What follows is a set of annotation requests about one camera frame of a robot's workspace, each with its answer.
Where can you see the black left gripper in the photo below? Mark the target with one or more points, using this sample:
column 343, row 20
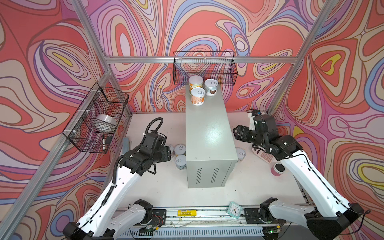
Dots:
column 166, row 153

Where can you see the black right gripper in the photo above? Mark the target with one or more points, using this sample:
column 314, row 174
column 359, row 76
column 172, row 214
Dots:
column 244, row 129

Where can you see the pink label can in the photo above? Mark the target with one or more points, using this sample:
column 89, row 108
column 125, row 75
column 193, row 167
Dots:
column 198, row 96

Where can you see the white brown label can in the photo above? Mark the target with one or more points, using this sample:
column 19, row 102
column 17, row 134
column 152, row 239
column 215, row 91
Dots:
column 210, row 86

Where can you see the orange fruit can plastic lid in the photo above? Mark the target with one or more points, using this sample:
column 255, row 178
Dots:
column 195, row 82

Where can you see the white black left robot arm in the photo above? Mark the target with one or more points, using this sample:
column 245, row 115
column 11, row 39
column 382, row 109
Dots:
column 98, row 223

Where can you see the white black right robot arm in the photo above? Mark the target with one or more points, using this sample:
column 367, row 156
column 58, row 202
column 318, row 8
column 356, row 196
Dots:
column 331, row 214

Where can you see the left side can two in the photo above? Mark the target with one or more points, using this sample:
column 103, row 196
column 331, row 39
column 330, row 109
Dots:
column 180, row 149

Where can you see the pink calculator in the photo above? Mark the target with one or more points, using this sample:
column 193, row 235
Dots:
column 268, row 158

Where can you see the left side blue can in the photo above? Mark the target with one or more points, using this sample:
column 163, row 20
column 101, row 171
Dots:
column 181, row 162

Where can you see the green label can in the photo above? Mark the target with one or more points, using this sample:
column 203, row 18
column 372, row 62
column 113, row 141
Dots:
column 241, row 153

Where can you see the pink round container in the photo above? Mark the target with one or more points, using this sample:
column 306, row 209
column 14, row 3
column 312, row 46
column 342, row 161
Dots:
column 278, row 169

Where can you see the grey metal cabinet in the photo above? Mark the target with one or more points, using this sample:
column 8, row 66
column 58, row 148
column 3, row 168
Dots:
column 211, row 154

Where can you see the silver tape roll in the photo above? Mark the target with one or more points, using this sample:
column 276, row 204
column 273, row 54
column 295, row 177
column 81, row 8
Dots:
column 107, row 119

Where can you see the teal alarm clock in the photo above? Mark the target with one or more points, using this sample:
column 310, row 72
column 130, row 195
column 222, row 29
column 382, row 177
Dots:
column 234, row 210

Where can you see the green circuit board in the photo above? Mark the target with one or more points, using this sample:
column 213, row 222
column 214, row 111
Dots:
column 147, row 231

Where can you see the black wire basket left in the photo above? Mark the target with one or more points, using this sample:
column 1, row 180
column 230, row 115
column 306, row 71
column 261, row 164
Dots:
column 86, row 132

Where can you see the black wire basket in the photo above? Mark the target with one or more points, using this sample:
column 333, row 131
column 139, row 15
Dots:
column 217, row 65
column 86, row 132

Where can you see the yellow label on rail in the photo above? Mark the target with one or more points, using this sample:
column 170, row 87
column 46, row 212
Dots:
column 187, row 213

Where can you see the black wire basket rear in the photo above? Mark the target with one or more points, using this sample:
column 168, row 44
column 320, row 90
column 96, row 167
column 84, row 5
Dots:
column 217, row 65

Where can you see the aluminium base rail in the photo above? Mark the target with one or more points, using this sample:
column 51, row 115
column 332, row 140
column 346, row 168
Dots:
column 214, row 217

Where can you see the white vented cable duct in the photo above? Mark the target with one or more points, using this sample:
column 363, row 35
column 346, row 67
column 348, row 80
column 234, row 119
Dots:
column 193, row 233

